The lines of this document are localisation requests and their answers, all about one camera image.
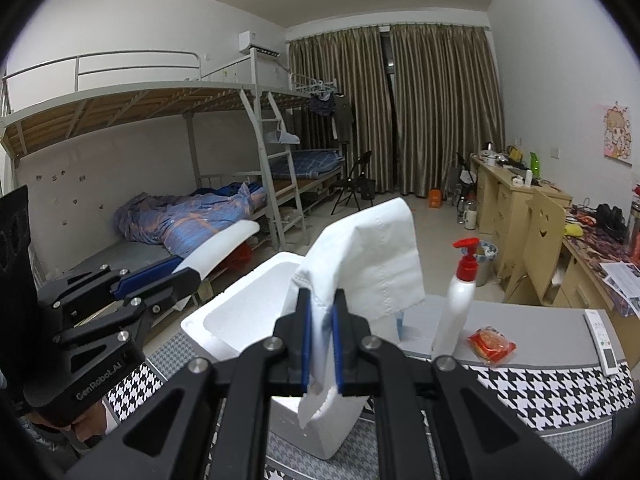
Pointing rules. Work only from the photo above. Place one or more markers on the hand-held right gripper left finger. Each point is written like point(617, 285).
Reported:
point(305, 340)

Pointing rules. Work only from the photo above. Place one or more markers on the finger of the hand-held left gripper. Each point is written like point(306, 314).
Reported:
point(145, 277)
point(170, 285)

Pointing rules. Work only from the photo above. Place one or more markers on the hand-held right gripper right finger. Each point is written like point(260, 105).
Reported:
point(336, 345)

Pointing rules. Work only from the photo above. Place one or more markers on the white foam box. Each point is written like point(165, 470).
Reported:
point(250, 310)

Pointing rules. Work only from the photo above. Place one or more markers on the white plastic strip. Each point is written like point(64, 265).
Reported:
point(220, 245)

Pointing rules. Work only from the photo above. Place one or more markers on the white paper towel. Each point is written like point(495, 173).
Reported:
point(370, 260)

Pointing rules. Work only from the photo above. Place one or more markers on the person's left hand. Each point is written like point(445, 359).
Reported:
point(95, 417)

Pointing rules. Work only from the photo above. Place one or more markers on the blue orange quilt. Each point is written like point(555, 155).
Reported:
point(175, 220)

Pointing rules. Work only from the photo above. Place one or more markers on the white pump bottle red cap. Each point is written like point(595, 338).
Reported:
point(457, 310)

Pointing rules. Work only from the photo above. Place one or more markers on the red snack packet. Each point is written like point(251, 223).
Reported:
point(492, 345)

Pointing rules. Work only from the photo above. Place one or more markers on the black folding chair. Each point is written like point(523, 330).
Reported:
point(357, 170)

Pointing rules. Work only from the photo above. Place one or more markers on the blue checked mattress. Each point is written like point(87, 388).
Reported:
point(310, 162)

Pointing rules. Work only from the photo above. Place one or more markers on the grey metal bunk bed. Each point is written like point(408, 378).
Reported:
point(125, 100)
point(300, 95)

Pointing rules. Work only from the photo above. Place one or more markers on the white thermos jug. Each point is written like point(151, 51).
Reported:
point(471, 220)

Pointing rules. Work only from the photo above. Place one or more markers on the white hanging bag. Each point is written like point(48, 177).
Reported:
point(285, 136)

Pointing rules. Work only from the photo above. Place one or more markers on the houndstooth tablecloth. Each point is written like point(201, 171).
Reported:
point(525, 390)

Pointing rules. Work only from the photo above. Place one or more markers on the dark hanging clothes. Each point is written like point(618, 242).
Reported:
point(342, 115)

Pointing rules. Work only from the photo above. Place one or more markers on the light wooden chair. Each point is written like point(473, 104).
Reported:
point(542, 240)

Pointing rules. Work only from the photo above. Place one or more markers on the brown curtain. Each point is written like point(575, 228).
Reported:
point(345, 110)
point(445, 110)

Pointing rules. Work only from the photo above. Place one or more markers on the white air conditioner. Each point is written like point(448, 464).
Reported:
point(257, 42)

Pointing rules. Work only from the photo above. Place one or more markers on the yellow cloth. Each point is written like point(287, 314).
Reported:
point(574, 230)

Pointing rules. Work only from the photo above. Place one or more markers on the white remote control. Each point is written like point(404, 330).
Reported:
point(602, 340)

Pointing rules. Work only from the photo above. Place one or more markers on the green plastic object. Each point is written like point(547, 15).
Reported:
point(535, 165)

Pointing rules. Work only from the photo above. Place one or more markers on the printed paper sheets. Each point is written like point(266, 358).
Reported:
point(622, 285)

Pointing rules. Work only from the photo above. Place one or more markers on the cartoon wall poster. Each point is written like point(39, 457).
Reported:
point(617, 135)

